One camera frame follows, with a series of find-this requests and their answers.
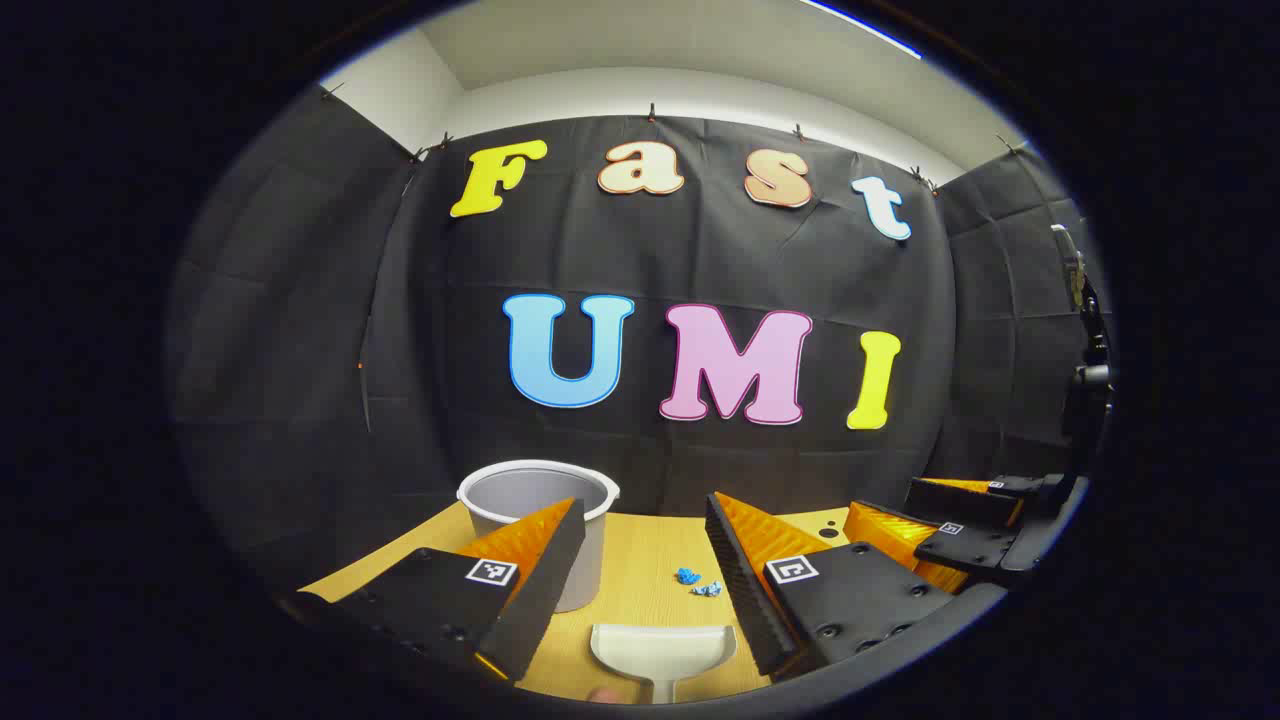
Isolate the wooden desktop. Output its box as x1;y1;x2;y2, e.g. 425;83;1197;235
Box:
300;500;961;706

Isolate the grey dustpan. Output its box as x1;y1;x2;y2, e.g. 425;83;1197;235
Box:
590;623;738;705

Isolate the grey garbage bin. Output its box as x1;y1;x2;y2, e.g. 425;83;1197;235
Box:
457;459;621;613

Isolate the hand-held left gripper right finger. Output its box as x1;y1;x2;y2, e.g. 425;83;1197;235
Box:
705;491;956;679

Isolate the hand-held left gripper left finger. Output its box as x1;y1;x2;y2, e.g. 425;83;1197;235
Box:
300;497;587;686

